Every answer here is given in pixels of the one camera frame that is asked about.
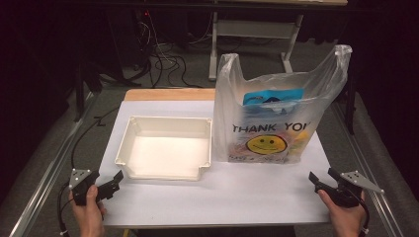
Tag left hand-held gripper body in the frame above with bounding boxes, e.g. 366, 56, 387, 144
68, 168, 101, 207

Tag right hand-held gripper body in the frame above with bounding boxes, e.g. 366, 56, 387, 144
324, 170, 385, 209

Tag white plastic tray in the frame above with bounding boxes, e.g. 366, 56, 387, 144
114, 115, 213, 182

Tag blue snack pouch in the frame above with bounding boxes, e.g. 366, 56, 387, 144
242, 87, 305, 107

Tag clear plastic bag smiley print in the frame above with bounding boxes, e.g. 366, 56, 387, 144
212, 43, 354, 165

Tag person's right hand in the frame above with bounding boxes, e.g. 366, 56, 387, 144
317, 189, 368, 237

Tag person's left hand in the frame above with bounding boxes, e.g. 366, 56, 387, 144
68, 184, 109, 237

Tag black stand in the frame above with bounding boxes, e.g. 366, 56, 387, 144
72, 60, 143, 123
344, 65, 360, 136

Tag white table mat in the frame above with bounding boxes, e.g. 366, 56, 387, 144
98, 100, 332, 229

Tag white-legged desk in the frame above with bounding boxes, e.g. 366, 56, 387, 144
208, 0, 349, 82

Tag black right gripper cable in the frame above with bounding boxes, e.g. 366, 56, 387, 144
358, 197, 372, 237

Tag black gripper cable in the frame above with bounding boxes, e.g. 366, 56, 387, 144
358, 197, 372, 237
56, 182, 72, 237

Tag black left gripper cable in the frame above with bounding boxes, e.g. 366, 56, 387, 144
56, 182, 72, 237

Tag metal floor rail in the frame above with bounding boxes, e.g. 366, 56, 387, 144
8, 92, 97, 237
330, 100, 405, 237

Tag black floor cable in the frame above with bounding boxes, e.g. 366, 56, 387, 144
70, 106, 122, 171

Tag tangle of floor cables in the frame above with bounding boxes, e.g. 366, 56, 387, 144
131, 9, 215, 89

